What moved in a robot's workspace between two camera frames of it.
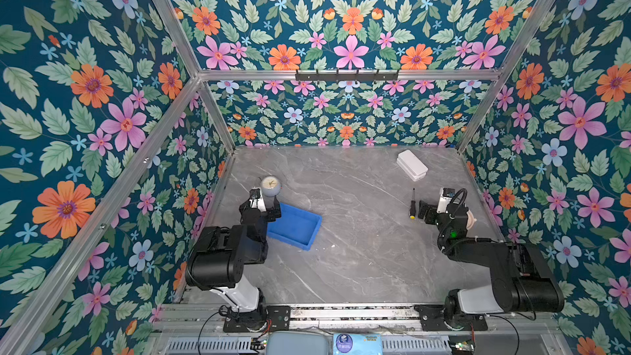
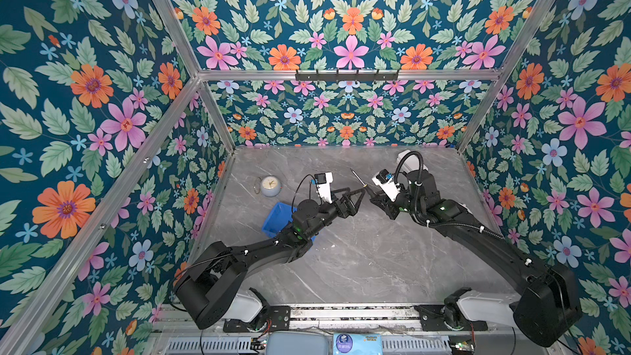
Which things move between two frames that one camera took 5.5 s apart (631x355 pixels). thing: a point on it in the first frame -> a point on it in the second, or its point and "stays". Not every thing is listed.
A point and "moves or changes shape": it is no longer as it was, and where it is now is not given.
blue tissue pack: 357,343 stays
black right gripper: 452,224 -> 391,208
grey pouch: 299,343 stays
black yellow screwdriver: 413,204 moves or changes shape
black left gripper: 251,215 -> 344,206
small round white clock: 270,186 stays
